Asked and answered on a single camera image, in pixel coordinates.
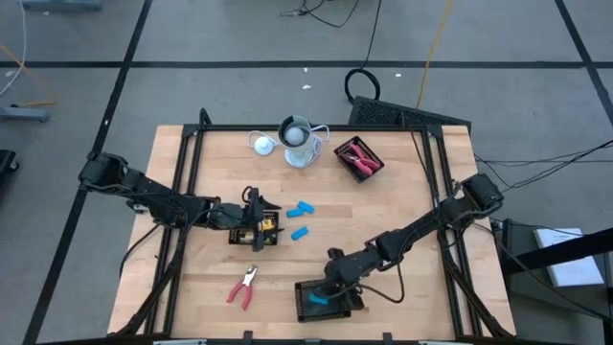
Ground thin black floor cable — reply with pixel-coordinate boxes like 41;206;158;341
280;0;360;29

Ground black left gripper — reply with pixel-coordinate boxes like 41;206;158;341
239;186;285;253

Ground thin yellow floor cable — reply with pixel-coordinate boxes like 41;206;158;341
0;43;57;109

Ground black mesh computer case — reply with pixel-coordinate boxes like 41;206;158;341
347;95;473;131

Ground black aluminium table frame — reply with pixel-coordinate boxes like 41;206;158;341
107;107;516;345

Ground white floor cable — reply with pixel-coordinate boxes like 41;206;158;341
0;0;28;97

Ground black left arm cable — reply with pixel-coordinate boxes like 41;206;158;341
118;222;162;279

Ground red-handled needle-nose pliers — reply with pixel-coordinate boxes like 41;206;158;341
338;141;383;176

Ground coiled black floor cable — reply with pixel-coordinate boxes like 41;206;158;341
343;0;384;104

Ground black metal beam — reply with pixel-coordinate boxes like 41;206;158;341
500;227;613;277

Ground grey metal base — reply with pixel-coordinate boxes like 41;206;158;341
18;0;104;13

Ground grey stand foot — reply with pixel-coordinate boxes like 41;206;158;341
0;105;53;124

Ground long yellow floor cable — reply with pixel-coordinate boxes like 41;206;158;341
415;0;454;110

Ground white booklet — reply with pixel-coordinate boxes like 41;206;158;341
533;227;605;288

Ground white lamp cable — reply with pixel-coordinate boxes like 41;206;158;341
245;123;331;159

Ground red-handled combination pliers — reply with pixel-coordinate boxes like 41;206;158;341
225;264;260;312

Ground black caster wheel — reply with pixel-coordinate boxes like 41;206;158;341
0;149;20;186

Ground white cylindrical lamp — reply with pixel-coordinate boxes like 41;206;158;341
277;114;323;170

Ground black plastic mesh basket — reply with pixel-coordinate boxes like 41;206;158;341
294;278;353;323
227;210;280;247
333;135;386;182

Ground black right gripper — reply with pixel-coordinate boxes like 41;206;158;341
312;247;382;311

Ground white round puck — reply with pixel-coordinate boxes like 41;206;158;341
253;135;275;156

